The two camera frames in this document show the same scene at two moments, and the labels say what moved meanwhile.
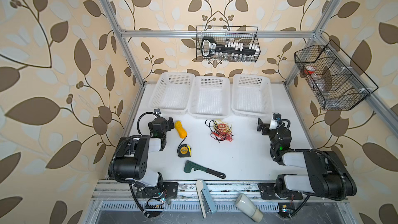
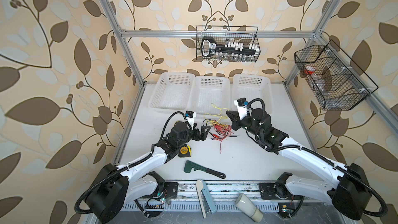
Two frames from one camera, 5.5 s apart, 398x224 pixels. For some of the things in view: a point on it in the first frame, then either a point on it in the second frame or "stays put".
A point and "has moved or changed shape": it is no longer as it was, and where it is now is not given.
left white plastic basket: (172, 93) stays put
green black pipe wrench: (189, 165) stays put
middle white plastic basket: (210, 97) stays put
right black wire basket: (333, 80) stays put
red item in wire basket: (308, 72) stays put
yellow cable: (222, 126) has moved or changed shape
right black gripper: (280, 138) -> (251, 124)
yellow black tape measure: (184, 151) stays put
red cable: (223, 133) stays put
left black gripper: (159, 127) -> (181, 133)
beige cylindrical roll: (242, 201) stays put
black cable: (208, 123) has moved or changed shape
